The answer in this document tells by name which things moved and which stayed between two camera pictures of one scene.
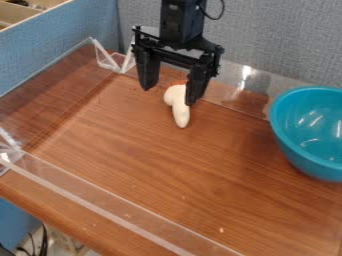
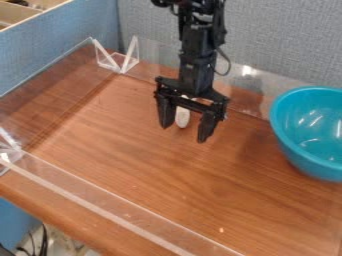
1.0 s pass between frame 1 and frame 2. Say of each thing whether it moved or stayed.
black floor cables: stayed
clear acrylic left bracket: stayed
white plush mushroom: stayed
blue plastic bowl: stayed
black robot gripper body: moved
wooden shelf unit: stayed
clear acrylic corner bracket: stayed
